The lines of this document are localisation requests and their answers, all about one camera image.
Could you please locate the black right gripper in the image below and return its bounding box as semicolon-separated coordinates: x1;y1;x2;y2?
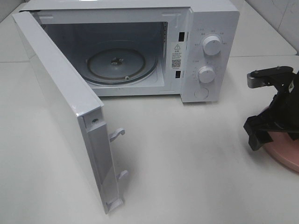
243;66;299;151

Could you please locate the pink plate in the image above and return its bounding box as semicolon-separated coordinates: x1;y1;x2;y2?
264;103;299;172

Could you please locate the round white door release button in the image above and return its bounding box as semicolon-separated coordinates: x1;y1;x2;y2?
194;88;209;100

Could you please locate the white microwave door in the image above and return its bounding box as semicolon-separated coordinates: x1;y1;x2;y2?
13;11;128;213

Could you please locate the white lower microwave knob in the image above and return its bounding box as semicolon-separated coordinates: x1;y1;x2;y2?
198;66;216;84

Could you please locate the white microwave knob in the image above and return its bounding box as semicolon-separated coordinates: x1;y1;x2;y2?
202;34;222;56
198;66;216;84

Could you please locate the white upper microwave knob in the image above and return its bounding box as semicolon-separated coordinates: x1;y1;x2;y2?
202;34;222;56

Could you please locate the white microwave oven body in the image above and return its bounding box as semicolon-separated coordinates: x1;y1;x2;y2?
19;0;239;103

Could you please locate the glass microwave turntable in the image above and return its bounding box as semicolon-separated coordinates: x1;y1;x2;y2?
82;48;158;85

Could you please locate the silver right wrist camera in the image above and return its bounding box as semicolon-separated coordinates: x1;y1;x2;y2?
247;73;265;89

